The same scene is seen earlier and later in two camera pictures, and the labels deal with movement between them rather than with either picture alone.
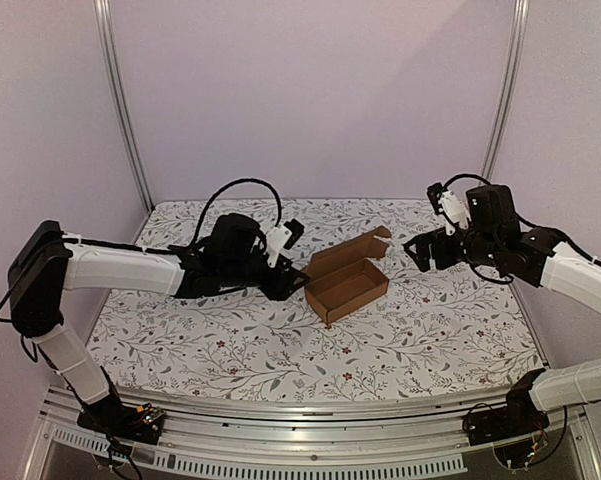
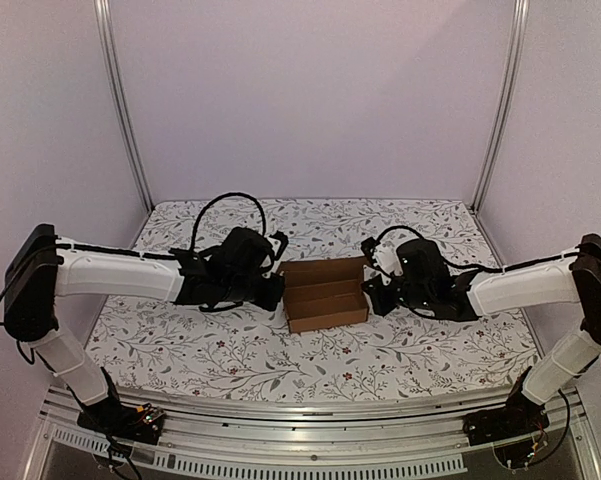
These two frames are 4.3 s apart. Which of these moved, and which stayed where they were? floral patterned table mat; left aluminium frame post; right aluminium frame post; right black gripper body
Moved: right black gripper body
Stayed: floral patterned table mat; right aluminium frame post; left aluminium frame post
